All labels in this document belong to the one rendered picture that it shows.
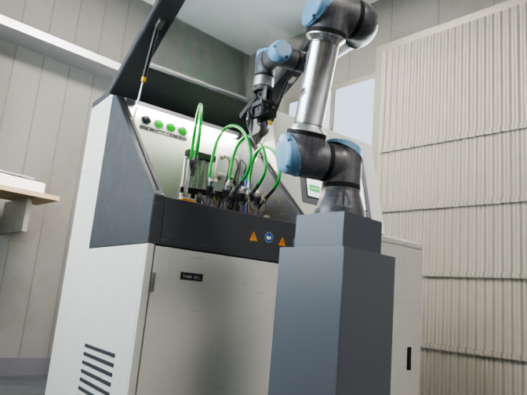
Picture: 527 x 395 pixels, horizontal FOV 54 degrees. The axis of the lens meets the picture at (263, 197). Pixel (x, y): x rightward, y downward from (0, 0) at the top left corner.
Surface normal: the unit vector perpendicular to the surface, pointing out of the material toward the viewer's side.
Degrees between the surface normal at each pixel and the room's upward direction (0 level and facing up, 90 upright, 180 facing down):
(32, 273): 90
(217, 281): 90
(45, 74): 90
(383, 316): 90
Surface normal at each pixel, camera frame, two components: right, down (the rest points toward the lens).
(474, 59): -0.72, -0.20
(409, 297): 0.59, -0.11
